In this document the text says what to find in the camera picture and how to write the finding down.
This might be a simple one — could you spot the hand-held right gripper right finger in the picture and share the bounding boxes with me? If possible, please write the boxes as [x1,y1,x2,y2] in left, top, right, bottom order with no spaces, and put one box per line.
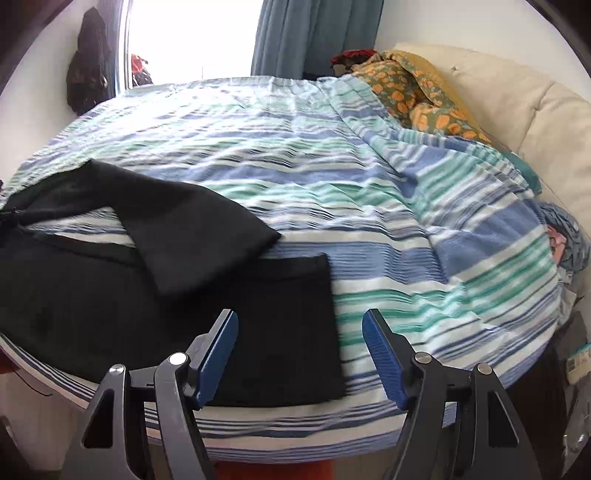
[361,308,543,480]

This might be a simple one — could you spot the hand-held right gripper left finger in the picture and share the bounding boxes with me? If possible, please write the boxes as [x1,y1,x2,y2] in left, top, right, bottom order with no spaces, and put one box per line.
[62,308,240,480]

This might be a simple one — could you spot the black pants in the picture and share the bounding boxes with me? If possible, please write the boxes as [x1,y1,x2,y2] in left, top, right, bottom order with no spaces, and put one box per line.
[0,158,347,408]

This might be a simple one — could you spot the blue green striped blanket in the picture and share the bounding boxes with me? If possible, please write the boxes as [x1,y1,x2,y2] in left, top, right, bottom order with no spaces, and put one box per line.
[0,74,566,450]

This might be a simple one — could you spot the grey blue cloth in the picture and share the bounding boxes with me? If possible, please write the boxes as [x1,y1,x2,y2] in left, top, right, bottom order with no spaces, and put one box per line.
[538,202,591,273]

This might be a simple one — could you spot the orange floral blanket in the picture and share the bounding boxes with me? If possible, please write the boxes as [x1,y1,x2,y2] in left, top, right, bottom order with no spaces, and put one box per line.
[344,48,492,145]

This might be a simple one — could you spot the white pillow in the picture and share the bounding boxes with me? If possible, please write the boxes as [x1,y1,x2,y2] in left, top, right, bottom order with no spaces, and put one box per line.
[392,42,591,232]

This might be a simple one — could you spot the red cloth at window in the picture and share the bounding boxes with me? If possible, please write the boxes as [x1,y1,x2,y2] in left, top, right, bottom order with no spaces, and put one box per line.
[130,54,154,87]

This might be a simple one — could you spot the red and black cloth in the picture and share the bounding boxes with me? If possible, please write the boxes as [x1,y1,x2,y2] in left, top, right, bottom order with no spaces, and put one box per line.
[329,49,377,75]

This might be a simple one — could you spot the dark hanging clothes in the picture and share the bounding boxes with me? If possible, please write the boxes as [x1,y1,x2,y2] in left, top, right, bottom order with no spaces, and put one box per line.
[66,7,116,116]

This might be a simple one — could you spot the window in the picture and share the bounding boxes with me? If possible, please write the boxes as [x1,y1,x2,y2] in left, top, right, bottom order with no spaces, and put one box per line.
[124,0,265,90]

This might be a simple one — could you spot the blue curtain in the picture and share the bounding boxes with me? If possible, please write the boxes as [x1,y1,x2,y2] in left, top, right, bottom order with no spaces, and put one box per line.
[250,0,385,80]

